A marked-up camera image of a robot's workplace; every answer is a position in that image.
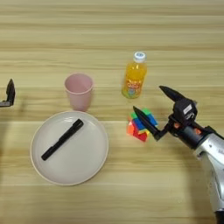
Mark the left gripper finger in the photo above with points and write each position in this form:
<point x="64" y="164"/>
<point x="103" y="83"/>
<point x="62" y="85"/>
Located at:
<point x="11" y="93"/>

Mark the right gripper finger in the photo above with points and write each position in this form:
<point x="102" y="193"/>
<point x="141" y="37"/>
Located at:
<point x="173" y="94"/>
<point x="145" y="122"/>

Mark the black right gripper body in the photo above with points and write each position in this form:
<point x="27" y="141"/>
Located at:
<point x="188" y="135"/>

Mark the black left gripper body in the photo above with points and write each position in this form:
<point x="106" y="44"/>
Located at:
<point x="3" y="104"/>

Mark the black marker pen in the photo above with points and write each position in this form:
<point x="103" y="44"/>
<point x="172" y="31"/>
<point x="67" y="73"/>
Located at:
<point x="62" y="139"/>

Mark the pink plastic cup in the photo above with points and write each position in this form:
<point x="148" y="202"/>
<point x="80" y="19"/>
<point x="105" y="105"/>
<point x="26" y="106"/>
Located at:
<point x="80" y="99"/>

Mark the pale pink round plate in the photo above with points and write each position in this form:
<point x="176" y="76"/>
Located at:
<point x="81" y="157"/>

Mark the multicoloured twisted puzzle cube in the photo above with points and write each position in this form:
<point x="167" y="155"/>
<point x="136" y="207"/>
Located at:
<point x="131" y="128"/>

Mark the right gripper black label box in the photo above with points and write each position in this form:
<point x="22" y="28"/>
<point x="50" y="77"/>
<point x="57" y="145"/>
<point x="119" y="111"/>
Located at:
<point x="185" y="109"/>

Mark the orange juice bottle white cap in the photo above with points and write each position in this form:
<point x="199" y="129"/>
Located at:
<point x="134" y="78"/>

